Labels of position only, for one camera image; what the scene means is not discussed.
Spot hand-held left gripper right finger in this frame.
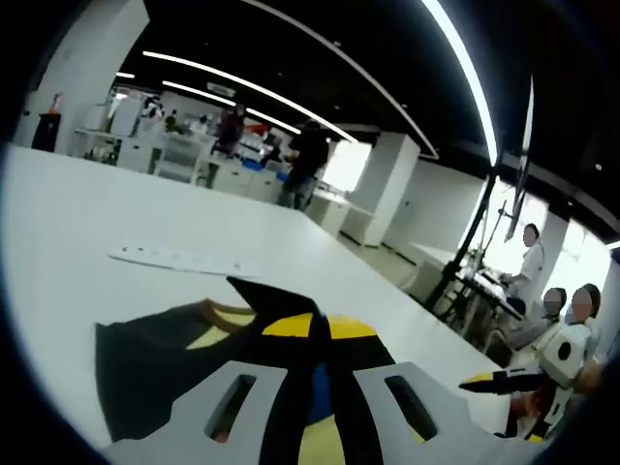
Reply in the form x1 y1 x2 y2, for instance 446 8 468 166
325 313 530 465

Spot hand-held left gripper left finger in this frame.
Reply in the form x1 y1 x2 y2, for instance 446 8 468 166
101 311 327 465

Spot yellow garment grey blue sleeves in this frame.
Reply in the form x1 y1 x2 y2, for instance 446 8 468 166
94 275 351 465

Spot black desk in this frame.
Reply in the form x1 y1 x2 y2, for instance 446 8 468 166
454 268 527 324

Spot black stand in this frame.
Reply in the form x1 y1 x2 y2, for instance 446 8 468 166
425 173 500 316

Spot white perforated strip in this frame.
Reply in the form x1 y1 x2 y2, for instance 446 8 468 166
107 245 263 278

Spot white counter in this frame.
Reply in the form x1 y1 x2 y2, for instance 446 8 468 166
309 188 379 243

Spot white square pillar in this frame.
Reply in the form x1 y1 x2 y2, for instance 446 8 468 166
14 0 149 154
338 133 421 248

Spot white cabinet row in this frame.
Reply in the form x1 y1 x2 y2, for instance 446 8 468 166
72 126 350 214

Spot white metal cart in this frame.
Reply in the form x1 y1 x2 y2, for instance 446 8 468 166
153 133 219 188

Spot wide ceiling light strip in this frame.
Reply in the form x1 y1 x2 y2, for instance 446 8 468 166
420 0 499 169

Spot short thin ceiling light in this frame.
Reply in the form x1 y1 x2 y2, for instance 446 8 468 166
161 79 304 136

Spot long thin ceiling light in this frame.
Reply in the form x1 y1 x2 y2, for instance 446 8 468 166
141 49 360 145

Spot black pedestal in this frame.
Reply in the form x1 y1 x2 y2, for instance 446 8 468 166
30 112 63 152

